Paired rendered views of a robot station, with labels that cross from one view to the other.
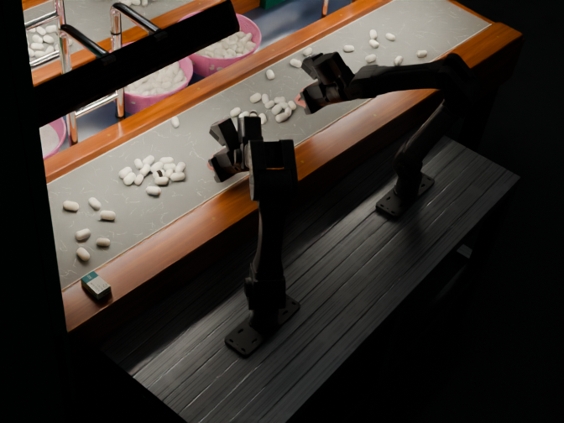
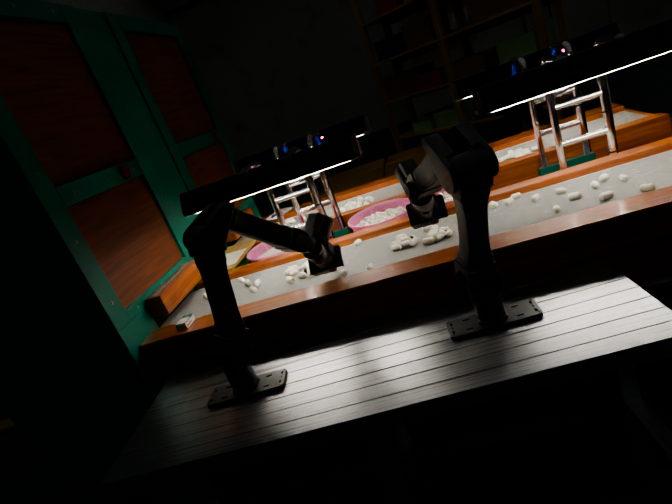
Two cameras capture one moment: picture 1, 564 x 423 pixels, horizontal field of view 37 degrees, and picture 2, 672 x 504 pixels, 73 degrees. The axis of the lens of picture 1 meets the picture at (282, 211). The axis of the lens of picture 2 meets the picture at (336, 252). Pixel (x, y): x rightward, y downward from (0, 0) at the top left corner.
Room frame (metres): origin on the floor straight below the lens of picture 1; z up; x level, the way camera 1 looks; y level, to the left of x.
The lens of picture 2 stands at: (1.09, -1.02, 1.25)
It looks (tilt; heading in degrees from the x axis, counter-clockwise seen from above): 19 degrees down; 66
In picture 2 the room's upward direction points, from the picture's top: 21 degrees counter-clockwise
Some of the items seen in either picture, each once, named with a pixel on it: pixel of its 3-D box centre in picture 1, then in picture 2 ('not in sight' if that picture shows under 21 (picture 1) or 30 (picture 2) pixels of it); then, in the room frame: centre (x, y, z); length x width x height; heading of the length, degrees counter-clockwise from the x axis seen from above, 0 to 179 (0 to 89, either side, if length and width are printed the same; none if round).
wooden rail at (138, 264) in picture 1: (322, 166); (442, 286); (1.76, -0.09, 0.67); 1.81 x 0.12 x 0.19; 142
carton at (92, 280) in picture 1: (96, 284); (185, 322); (1.16, 0.38, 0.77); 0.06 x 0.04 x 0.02; 52
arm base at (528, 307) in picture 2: (408, 184); (489, 306); (1.69, -0.32, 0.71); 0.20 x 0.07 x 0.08; 146
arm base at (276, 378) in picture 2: (264, 313); (241, 376); (1.19, 0.01, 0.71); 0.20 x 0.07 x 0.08; 146
